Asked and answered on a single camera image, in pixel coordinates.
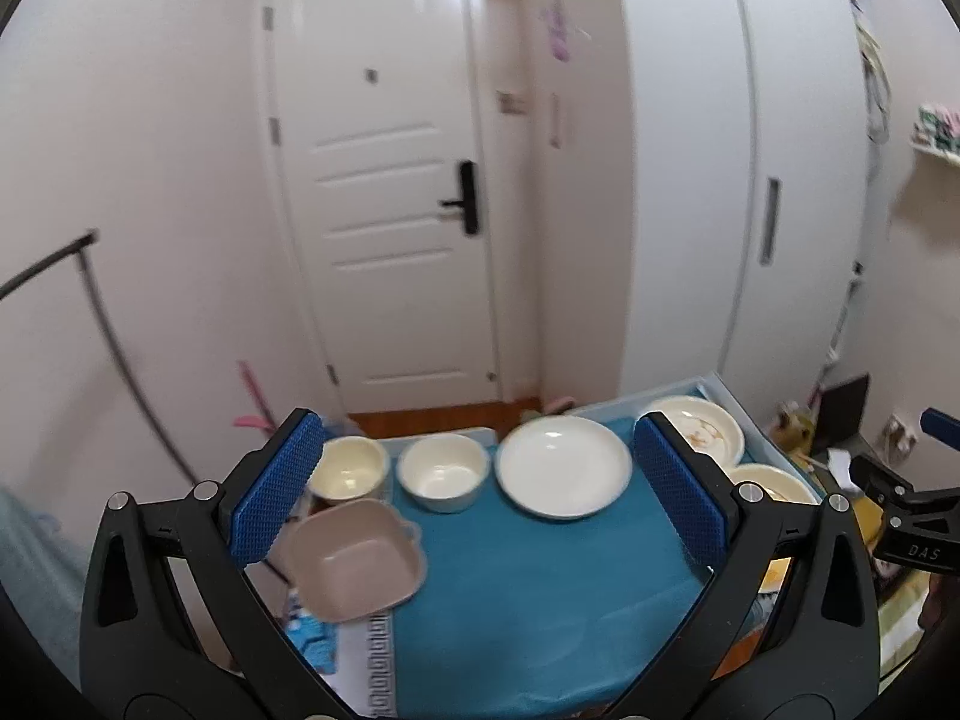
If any white wardrobe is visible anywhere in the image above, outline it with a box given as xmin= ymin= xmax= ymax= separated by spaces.
xmin=620 ymin=0 xmax=867 ymax=408

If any cream round bowl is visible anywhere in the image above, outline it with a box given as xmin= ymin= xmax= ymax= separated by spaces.
xmin=308 ymin=436 xmax=391 ymax=505

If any cream plate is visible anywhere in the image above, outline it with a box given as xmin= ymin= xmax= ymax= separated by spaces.
xmin=727 ymin=463 xmax=820 ymax=505

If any large white plate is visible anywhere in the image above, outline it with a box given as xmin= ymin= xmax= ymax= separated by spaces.
xmin=494 ymin=416 xmax=633 ymax=520

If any pink slipper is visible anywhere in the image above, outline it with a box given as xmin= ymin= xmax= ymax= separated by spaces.
xmin=544 ymin=397 xmax=576 ymax=415

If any blue tablecloth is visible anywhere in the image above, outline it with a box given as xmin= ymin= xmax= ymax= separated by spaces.
xmin=359 ymin=411 xmax=715 ymax=719

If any white ribbed bowl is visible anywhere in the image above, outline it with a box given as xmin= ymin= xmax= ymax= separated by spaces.
xmin=395 ymin=434 xmax=491 ymax=514

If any pink square handled dish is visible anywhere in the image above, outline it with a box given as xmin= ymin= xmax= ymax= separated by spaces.
xmin=283 ymin=499 xmax=428 ymax=624

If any grey blue clothing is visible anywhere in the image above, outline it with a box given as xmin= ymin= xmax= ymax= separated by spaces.
xmin=2 ymin=488 xmax=89 ymax=689

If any pink broom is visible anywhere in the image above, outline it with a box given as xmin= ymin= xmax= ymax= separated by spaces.
xmin=233 ymin=361 xmax=277 ymax=437

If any wall shelf with items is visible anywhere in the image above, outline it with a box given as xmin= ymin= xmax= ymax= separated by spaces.
xmin=911 ymin=104 xmax=960 ymax=164

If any white door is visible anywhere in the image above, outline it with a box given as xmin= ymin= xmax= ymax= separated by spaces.
xmin=259 ymin=0 xmax=537 ymax=413

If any black clothes rack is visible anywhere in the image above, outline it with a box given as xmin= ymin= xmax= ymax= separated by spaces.
xmin=2 ymin=229 xmax=199 ymax=497

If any black door handle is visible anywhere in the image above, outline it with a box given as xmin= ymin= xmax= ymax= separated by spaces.
xmin=438 ymin=161 xmax=482 ymax=238

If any plate with orange pattern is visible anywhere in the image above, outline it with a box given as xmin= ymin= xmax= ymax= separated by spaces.
xmin=643 ymin=395 xmax=745 ymax=470

